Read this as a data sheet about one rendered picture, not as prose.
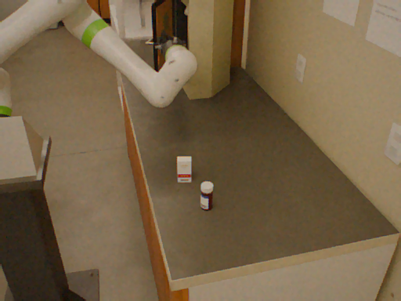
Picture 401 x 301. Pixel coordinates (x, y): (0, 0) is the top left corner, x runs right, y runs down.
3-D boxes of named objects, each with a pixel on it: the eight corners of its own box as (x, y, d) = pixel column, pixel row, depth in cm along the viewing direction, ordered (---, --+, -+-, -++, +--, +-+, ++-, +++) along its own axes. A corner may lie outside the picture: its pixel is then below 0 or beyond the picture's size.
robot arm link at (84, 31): (50, 11, 144) (74, -11, 146) (63, 28, 157) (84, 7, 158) (84, 42, 142) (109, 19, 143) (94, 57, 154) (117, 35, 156)
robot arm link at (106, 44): (102, 24, 142) (117, 29, 153) (85, 49, 145) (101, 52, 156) (175, 89, 138) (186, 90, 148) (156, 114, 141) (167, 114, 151)
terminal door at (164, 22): (175, 67, 216) (173, -10, 195) (157, 90, 191) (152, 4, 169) (173, 67, 216) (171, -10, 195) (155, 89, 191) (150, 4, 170)
